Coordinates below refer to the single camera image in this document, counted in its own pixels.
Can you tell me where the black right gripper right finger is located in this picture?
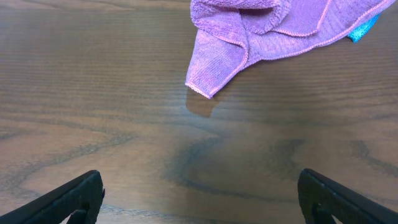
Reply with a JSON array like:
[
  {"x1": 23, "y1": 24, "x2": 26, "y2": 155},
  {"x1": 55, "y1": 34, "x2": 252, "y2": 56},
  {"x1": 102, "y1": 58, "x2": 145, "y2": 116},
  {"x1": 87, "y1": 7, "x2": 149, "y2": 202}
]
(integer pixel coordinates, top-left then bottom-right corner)
[{"x1": 297, "y1": 169, "x2": 397, "y2": 224}]

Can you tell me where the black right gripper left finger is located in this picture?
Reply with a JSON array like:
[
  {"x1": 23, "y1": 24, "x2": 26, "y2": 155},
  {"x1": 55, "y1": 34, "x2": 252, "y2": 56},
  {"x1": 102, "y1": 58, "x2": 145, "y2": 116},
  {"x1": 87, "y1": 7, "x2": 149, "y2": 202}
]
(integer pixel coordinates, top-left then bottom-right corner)
[{"x1": 1, "y1": 170, "x2": 104, "y2": 224}]

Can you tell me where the purple microfiber cloth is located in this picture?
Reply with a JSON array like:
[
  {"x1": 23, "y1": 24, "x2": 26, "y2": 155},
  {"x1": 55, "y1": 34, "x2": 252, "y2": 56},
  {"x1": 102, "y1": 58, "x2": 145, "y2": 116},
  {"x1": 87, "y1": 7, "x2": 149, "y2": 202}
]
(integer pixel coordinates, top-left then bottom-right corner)
[{"x1": 185, "y1": 0, "x2": 394, "y2": 98}]

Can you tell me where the blue microfiber cloth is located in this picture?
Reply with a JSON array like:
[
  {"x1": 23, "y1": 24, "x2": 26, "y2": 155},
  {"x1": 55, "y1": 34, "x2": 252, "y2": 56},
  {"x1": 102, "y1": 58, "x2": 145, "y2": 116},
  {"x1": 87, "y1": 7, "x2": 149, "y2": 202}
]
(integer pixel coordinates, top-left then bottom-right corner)
[{"x1": 347, "y1": 14, "x2": 380, "y2": 43}]

